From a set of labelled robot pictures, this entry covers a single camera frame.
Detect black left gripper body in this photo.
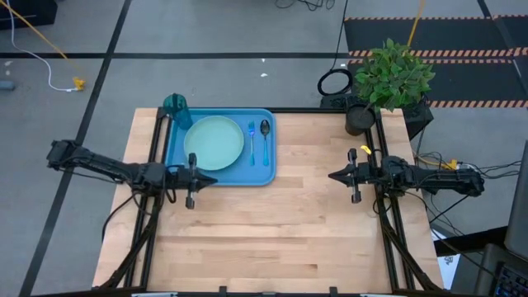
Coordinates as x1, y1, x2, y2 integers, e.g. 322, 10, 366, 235
164, 152, 199, 210

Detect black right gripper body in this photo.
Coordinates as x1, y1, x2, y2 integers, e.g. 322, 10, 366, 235
347, 148, 384, 205

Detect light green plate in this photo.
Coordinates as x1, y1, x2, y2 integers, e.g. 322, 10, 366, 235
183, 115, 246, 172

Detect blue iridescent fork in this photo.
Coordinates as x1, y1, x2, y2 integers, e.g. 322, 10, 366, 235
247, 120, 257, 167

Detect teal translucent cup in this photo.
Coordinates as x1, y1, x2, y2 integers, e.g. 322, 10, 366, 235
163, 92, 194, 131

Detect spoon with teal handle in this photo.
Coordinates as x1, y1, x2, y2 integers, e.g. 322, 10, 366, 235
259, 119, 271, 167

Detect blue plastic tray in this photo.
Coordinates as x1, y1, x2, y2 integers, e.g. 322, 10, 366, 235
164, 107, 277, 187

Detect green plant in black pot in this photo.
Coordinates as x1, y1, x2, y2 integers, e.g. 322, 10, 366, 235
344, 37, 436, 137

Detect white paper sheet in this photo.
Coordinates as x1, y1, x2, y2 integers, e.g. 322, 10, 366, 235
431, 229, 461, 290

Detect black hazard-striped floor mat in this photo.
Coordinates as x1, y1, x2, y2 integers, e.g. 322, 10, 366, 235
344, 14, 528, 109

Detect grey monitor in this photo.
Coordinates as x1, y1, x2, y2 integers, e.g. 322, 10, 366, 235
503, 139, 528, 262

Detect backlit keyboard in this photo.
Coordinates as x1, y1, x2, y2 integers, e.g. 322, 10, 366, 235
493, 263, 528, 297

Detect black cabinet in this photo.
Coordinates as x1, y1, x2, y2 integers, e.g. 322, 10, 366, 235
0, 0, 58, 31

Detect black aluminium frame side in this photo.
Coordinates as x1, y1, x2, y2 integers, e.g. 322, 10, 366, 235
362, 109, 443, 292
98, 106, 172, 290

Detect short yellow cable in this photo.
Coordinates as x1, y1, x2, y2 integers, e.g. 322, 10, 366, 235
412, 153, 460, 172

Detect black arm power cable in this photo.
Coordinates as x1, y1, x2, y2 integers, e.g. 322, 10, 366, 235
101, 191, 141, 244

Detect black cable bundle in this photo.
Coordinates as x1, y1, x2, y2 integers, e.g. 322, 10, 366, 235
412, 139, 523, 238

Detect coiled black floor cable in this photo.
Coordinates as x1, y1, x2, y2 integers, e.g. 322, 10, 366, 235
316, 0, 354, 97

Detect yellow hanging cable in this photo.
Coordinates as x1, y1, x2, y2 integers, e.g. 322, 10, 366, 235
406, 0, 427, 50

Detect white floor cable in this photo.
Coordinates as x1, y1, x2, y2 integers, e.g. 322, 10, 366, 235
6, 0, 78, 93

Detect tangled black floor cables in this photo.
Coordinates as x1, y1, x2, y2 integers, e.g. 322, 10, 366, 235
274, 0, 336, 12

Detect long yellow floor cable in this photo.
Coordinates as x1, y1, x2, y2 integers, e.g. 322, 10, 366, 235
0, 0, 87, 92

